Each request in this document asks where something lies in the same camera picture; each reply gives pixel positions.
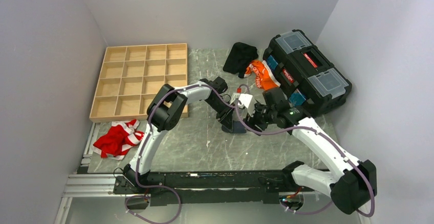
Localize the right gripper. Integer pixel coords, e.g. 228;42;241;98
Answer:
242;100;276;136

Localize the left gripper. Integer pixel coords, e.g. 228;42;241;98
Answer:
205;98;236;133

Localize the navy underwear beige waistband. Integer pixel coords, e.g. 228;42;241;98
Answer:
222;121;247;134

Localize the wooden compartment tray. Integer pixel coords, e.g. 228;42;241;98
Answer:
89;43;188;123

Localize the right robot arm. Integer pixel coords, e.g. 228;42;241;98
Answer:
234;88;377;217

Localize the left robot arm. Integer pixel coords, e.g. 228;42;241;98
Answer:
123;77;236;193

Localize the orange white garment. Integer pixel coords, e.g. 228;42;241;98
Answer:
245;60;280;91

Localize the blue item by toolbox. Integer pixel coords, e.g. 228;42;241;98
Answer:
289;89;307;107

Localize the black toolbox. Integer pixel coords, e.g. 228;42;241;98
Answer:
263;30;352;117

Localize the black garment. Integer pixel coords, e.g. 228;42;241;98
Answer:
223;42;258;78

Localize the red white garment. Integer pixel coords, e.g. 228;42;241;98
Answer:
92;119;144;161

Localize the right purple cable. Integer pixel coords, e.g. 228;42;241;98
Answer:
234;104;376;218

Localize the purple cable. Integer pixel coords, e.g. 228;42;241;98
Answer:
123;83;252;224
234;104;376;218

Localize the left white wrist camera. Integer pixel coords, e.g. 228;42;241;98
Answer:
230;86;243;108

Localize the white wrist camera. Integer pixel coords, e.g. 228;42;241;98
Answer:
237;94;255;113
230;86;243;108

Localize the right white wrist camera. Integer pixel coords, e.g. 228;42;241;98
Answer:
237;94;255;113

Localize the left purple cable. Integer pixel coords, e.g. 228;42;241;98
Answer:
123;83;252;224

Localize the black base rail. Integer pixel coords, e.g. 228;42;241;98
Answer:
113;170;312;207

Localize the aluminium frame rail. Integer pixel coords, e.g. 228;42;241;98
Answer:
55;121;328;223

